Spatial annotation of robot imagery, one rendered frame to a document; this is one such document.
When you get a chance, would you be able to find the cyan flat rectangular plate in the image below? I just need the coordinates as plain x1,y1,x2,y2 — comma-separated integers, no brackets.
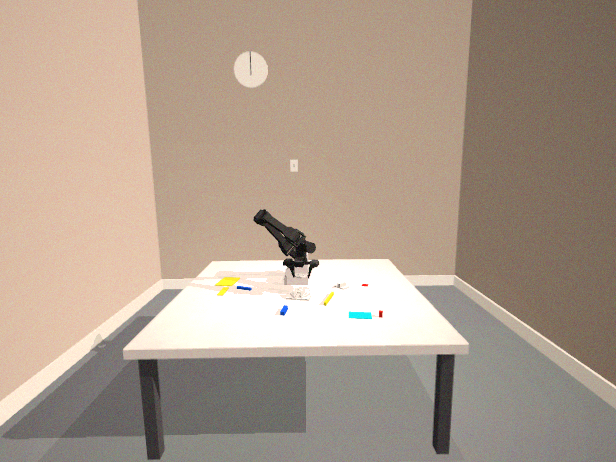
349,312,372,319

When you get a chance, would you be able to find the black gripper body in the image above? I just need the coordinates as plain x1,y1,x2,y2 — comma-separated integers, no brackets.
283,250,319,267

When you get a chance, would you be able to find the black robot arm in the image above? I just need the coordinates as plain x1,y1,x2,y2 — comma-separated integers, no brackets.
253,209,316,267

